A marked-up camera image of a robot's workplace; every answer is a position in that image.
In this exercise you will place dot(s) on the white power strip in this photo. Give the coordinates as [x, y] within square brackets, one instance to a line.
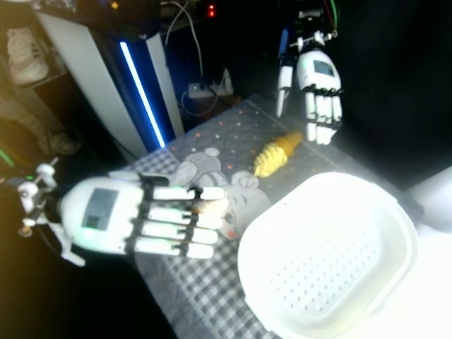
[197, 90]

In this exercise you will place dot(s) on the grey checked bear quilt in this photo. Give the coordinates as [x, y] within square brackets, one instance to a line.
[212, 289]

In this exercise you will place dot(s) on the yellow toy ice cream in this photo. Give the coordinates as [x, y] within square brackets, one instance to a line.
[272, 157]

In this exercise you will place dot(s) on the white column with blue light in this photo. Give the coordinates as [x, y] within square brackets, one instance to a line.
[88, 70]

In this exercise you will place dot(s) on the white perforated plastic basket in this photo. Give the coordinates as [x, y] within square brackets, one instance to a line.
[325, 254]

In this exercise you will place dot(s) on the white sneaker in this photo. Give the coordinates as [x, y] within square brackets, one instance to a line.
[24, 56]

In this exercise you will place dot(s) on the black device with red lights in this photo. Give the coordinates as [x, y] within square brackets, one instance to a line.
[197, 8]

